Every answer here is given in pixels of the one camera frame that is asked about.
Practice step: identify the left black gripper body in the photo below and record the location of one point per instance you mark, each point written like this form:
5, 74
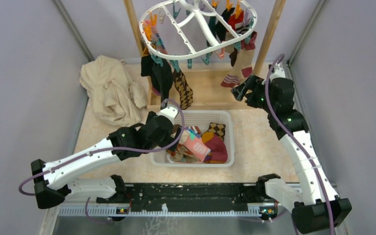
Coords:
168, 141

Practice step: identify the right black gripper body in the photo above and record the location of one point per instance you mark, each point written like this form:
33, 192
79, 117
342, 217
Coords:
257, 98

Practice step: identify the pink striped toe sock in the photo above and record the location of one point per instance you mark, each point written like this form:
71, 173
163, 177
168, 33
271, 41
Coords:
241, 61

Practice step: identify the cream argyle sock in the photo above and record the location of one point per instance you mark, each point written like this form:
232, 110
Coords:
182, 155

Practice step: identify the brown yellow argyle sock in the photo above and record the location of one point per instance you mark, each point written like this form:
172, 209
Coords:
218, 129

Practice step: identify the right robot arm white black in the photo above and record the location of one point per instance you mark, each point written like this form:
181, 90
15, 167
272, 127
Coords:
301, 152

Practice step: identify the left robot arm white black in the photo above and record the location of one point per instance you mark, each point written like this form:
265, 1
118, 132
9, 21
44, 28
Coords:
58, 181

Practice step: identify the white oval clip hanger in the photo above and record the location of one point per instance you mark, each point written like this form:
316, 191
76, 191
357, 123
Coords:
188, 26

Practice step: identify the white plastic mesh basket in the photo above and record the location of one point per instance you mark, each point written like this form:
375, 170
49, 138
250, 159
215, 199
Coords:
202, 119

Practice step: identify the beige crumpled cloth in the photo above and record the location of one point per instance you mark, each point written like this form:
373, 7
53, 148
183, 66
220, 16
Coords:
116, 97

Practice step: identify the black sock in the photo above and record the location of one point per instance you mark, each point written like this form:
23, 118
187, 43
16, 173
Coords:
161, 76

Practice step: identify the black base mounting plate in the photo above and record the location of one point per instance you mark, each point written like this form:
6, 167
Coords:
200, 197

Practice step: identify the red and grey sock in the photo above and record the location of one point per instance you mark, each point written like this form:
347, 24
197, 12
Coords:
236, 21

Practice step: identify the dark teal sock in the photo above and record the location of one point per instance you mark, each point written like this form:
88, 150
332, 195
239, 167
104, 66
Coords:
212, 26

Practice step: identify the pink sock with green patches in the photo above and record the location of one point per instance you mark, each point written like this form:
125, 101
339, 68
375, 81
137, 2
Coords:
156, 40

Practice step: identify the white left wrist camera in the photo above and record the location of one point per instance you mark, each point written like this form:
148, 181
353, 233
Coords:
170, 112

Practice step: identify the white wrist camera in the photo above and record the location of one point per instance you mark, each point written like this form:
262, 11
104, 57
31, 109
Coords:
277, 72
170, 112

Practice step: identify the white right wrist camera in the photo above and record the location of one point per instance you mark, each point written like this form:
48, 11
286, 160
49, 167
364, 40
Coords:
277, 72

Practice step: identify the aluminium rail frame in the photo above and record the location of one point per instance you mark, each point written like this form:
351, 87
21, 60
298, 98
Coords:
87, 217

